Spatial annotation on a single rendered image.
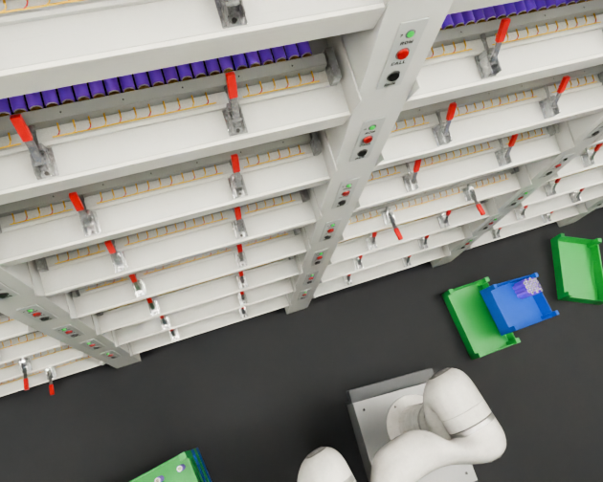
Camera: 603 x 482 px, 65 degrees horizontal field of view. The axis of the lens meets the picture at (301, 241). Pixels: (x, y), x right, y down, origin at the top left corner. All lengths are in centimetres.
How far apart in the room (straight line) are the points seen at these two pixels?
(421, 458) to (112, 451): 121
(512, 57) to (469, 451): 85
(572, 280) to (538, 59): 168
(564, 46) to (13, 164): 90
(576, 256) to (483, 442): 148
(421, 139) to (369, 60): 37
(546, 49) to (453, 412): 82
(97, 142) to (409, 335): 163
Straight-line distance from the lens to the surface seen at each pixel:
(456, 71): 86
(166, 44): 55
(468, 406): 126
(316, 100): 76
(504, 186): 156
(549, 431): 230
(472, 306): 223
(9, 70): 57
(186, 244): 107
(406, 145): 100
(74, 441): 205
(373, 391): 172
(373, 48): 66
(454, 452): 123
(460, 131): 106
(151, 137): 72
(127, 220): 89
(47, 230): 92
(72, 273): 110
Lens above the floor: 195
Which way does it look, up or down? 67 degrees down
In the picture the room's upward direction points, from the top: 16 degrees clockwise
